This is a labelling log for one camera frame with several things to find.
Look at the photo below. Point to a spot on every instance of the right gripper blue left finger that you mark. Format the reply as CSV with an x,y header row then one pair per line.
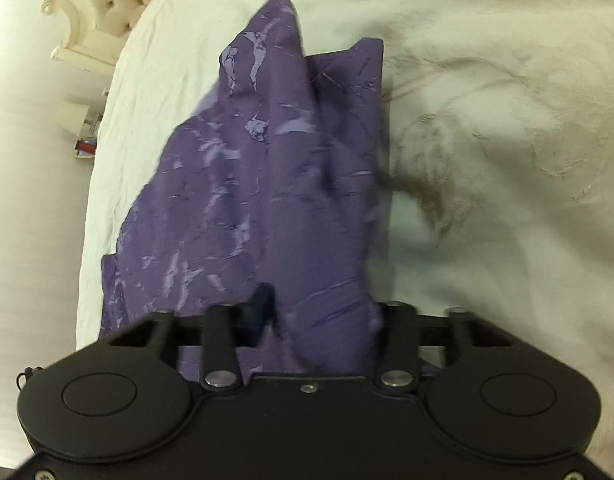
x,y
228,327

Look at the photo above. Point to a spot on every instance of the cream embroidered bedspread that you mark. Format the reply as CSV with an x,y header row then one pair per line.
x,y
501,117

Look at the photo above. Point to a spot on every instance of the red item on nightstand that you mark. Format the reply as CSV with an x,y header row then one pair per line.
x,y
86,147

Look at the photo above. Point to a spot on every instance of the purple patterned hooded garment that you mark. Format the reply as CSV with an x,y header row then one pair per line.
x,y
271,180

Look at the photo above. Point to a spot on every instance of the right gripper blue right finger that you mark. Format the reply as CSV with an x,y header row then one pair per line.
x,y
398,361

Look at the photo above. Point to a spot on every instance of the white table lamp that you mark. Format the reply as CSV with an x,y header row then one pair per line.
x,y
77,118

